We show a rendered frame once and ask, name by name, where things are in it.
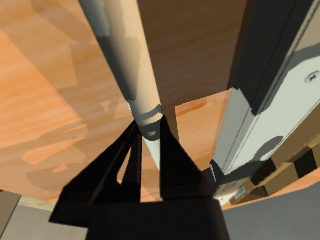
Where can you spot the brown cardboard carton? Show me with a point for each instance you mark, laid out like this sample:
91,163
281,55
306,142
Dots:
303,138

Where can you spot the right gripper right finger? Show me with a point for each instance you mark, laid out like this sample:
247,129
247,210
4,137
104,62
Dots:
179,177

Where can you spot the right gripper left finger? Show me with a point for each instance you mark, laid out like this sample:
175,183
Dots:
97,183

